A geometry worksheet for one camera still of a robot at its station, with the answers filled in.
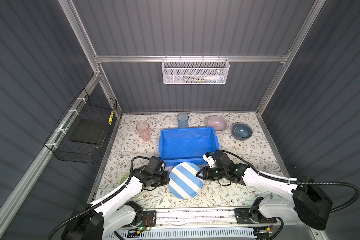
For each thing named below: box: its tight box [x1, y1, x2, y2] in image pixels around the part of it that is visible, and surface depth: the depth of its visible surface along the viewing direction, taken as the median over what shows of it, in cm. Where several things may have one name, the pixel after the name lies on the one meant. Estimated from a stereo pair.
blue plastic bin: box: [158, 127, 220, 168], surface depth 103 cm
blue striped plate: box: [168, 162, 204, 200], surface depth 83 cm
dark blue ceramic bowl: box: [231, 123, 253, 141], surface depth 107 cm
